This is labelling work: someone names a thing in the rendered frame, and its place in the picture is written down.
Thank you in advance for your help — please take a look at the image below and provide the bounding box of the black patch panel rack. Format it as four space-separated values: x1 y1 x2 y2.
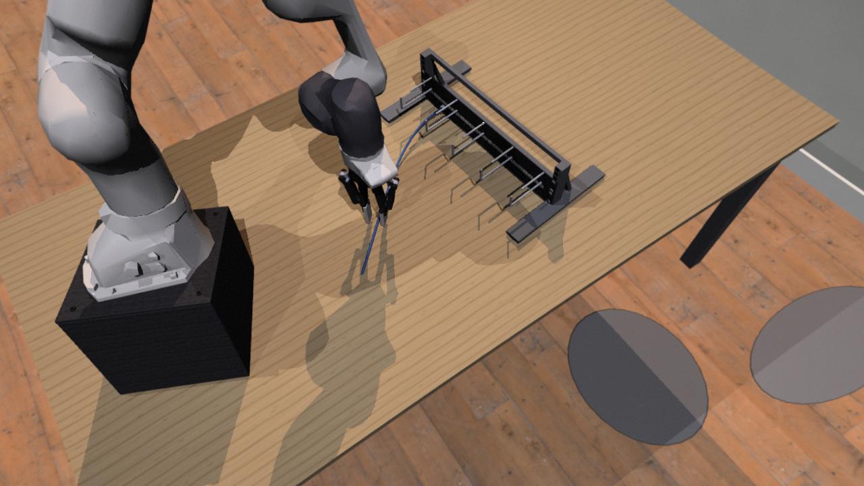
381 48 605 244

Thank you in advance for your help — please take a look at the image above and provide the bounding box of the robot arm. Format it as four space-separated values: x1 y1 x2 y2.
37 0 398 302

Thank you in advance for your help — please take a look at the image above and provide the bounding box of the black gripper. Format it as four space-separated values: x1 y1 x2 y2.
338 168 400 226

